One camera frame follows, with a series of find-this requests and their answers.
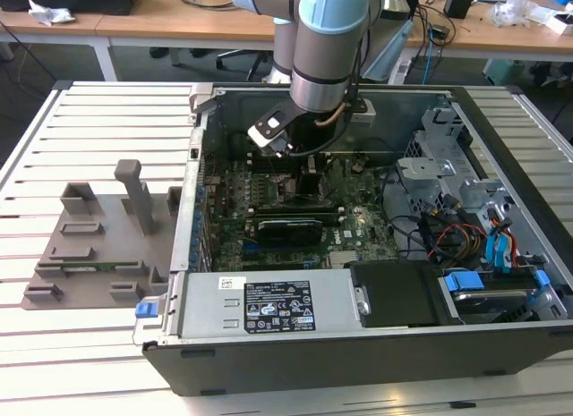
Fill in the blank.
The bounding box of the CPU socket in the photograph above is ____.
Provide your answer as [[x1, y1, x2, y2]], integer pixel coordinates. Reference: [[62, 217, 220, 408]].
[[273, 172, 327, 207]]

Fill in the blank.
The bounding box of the black cylinder component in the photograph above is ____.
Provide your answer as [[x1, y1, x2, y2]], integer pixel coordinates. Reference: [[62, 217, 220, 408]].
[[228, 132, 250, 160]]

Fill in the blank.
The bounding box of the green motherboard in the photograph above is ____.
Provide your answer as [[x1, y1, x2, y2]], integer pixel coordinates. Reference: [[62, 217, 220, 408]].
[[199, 154, 402, 272]]

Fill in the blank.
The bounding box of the black graphics card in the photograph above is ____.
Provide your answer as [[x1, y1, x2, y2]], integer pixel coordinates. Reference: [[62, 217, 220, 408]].
[[255, 216, 324, 248]]

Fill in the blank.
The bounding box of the black office chair base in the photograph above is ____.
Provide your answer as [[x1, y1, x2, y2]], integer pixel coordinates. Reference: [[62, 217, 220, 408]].
[[216, 48, 275, 82]]

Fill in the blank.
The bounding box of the pale blue teach pendant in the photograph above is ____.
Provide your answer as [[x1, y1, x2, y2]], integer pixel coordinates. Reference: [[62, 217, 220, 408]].
[[362, 20, 414, 85]]

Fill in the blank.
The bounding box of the black expansion slot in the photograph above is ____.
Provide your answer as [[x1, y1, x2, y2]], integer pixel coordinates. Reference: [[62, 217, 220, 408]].
[[244, 252, 332, 263]]

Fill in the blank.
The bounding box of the silver drive cage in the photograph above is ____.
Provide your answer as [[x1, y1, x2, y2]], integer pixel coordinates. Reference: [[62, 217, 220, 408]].
[[396, 105, 516, 225]]

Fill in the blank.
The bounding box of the silver chipset heatsink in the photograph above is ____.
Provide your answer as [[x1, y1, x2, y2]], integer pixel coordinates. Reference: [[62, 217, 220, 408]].
[[329, 250, 359, 268]]

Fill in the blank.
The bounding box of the wooden desk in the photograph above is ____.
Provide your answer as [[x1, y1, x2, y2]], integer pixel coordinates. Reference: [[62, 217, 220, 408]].
[[405, 0, 573, 64], [0, 0, 278, 82]]

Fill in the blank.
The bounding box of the black plastic bay cover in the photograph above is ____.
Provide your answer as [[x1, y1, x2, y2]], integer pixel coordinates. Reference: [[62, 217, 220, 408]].
[[349, 261, 442, 328]]

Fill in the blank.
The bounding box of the silver power supply unit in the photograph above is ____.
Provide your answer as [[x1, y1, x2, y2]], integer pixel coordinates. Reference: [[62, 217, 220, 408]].
[[178, 272, 359, 339]]

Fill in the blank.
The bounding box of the small black box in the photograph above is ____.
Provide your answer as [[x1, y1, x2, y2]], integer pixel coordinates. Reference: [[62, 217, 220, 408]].
[[442, 0, 475, 20]]

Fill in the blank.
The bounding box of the teal bin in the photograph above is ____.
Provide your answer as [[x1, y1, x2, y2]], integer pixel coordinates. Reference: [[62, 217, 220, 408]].
[[483, 59, 526, 87]]

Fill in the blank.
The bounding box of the hard disk in blue carrier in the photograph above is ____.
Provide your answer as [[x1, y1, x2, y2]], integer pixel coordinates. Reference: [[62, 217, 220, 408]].
[[440, 270, 552, 324]]

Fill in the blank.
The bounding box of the grey parts rack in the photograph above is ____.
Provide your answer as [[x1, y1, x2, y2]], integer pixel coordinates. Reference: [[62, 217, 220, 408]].
[[17, 158, 184, 310]]

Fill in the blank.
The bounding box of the blue case latch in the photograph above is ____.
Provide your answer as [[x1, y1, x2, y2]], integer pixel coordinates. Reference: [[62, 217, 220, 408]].
[[133, 301, 161, 321]]

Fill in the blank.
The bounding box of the black open PC case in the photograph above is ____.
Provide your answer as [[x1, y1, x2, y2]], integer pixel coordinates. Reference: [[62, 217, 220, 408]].
[[133, 82, 573, 397]]

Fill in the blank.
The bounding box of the clear plastic bag pile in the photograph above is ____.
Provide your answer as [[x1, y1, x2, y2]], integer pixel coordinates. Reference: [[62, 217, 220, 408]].
[[486, 0, 560, 30]]

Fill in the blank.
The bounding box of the crumpled white paper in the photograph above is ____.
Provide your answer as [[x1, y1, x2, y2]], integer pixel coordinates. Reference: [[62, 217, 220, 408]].
[[28, 0, 77, 26]]

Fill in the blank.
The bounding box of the small white box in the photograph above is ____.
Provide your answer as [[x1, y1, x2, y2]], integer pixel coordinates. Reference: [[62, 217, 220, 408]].
[[548, 12, 573, 35]]

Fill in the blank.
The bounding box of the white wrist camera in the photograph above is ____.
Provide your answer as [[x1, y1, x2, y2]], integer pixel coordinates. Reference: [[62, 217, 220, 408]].
[[247, 100, 299, 158]]

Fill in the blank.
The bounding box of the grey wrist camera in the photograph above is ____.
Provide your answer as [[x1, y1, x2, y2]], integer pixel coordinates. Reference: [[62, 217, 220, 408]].
[[351, 98, 376, 125]]

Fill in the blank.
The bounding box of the thin black wire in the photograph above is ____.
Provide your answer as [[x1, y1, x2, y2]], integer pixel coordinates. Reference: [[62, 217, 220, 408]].
[[359, 137, 400, 167]]

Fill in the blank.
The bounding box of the black cable loop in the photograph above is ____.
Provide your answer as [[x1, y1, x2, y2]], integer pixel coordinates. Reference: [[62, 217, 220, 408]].
[[379, 163, 431, 261]]

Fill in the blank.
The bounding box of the blue hanging cable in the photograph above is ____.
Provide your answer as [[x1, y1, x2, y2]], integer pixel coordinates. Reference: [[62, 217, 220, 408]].
[[423, 30, 434, 84]]

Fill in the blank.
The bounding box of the coloured power wire bundle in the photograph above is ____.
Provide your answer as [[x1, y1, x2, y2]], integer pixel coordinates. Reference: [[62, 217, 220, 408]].
[[420, 209, 490, 261]]

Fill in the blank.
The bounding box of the blue flat wire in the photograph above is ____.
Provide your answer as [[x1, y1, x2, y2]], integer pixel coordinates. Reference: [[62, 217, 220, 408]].
[[499, 230, 517, 274], [485, 231, 501, 274]]

